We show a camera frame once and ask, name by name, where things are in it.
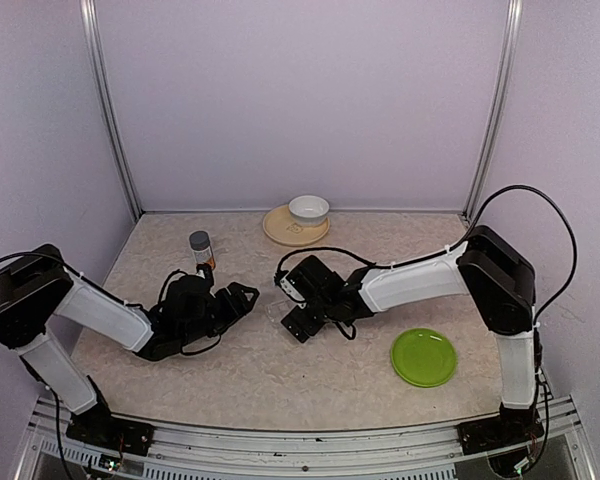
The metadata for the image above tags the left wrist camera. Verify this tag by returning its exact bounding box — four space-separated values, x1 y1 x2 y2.
196 263 215 289

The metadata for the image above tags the front aluminium rail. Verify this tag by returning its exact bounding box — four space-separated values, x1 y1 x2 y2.
17 397 589 480

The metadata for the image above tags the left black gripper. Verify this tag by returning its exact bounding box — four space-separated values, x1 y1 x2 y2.
179 281 259 347

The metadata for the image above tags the green round plate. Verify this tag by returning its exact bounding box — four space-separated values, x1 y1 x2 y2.
390 328 458 388

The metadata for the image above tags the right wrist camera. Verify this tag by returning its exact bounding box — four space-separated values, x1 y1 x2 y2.
274 270 306 308

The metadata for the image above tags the aluminium frame post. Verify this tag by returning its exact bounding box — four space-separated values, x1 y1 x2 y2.
79 0 144 223
463 0 523 220

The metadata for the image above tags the clear plastic pill organizer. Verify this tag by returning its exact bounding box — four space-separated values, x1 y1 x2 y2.
265 300 293 322

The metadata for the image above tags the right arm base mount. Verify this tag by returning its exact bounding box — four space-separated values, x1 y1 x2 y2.
456 401 544 455

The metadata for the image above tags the white ceramic bowl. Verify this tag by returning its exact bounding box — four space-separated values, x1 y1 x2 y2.
288 195 330 226

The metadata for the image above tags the left aluminium frame post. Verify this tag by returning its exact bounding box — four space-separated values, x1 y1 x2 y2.
79 0 144 223

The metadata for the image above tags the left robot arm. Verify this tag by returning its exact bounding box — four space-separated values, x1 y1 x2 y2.
0 244 260 445

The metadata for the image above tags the beige round plate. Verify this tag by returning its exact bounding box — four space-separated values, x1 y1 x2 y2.
262 205 330 247

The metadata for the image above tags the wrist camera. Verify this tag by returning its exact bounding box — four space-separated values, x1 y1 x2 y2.
196 263 215 289
274 270 306 308

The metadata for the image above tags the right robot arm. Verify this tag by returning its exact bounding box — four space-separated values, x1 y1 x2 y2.
274 226 539 444

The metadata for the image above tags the right aluminium frame post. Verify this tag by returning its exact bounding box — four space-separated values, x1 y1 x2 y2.
463 0 523 220

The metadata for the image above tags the orange pill bottle grey cap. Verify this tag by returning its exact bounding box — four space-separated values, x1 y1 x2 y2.
188 230 216 269

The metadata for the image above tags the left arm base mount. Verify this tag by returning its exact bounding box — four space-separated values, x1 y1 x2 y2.
66 376 155 457

